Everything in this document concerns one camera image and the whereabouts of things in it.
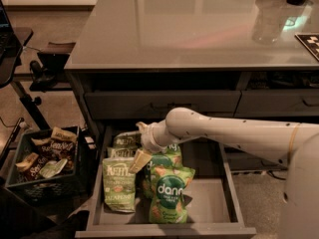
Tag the middle Kettle chip bag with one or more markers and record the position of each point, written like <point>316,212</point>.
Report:
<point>114,152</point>

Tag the pale green snack bag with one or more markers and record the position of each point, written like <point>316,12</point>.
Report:
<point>52,168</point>

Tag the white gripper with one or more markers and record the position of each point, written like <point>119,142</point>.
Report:
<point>149,137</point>

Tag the black laptop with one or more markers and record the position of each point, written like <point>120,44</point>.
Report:
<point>6,30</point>

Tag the black white fiducial marker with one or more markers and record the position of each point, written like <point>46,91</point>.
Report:
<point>311,42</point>

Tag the black desk stand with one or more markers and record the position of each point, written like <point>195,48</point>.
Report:
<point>8,65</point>

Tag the rear Kettle chip bag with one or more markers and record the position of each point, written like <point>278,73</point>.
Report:
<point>127,139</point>

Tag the green dang chip bag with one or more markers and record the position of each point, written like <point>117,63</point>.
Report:
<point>168,184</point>
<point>171,157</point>

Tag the brown Sensible snack bag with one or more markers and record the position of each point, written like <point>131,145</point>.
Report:
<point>61,144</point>

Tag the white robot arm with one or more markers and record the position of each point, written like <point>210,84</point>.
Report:
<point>294,142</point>

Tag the grey bottom right drawer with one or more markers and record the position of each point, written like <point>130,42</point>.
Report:
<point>242,161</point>

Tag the lower brown snack bag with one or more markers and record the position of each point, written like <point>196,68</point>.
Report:
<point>30,166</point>

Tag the open grey middle drawer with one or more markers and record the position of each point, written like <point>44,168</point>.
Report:
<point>211,202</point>

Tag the dark plastic crate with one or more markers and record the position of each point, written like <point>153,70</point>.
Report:
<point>44,190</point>

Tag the grey top left drawer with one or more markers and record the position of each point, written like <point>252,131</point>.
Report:
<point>119,105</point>

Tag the Kettle jalapeno chip bag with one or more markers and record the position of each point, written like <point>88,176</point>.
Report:
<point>119,184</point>

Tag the front green Dang chip bag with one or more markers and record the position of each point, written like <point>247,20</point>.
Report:
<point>168,184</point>

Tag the grey top right drawer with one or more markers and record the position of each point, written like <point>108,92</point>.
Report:
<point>278,103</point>

